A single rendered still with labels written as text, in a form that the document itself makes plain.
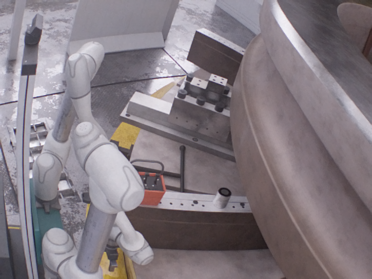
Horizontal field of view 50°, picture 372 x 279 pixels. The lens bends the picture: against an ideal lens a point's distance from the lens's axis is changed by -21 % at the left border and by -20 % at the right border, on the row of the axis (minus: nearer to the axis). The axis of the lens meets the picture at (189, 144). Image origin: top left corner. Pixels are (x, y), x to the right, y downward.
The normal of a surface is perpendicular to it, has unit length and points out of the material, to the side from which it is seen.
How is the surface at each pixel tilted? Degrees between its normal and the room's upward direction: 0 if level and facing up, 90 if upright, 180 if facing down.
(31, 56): 0
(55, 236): 6
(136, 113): 90
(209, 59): 90
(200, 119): 90
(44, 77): 0
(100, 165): 47
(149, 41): 37
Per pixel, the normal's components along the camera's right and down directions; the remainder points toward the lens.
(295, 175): -0.62, -0.45
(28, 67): 0.29, 0.66
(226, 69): -0.56, 0.38
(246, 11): -0.83, 0.14
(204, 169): 0.26, -0.76
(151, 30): 0.50, 0.63
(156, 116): -0.13, 0.29
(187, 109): -0.22, 0.55
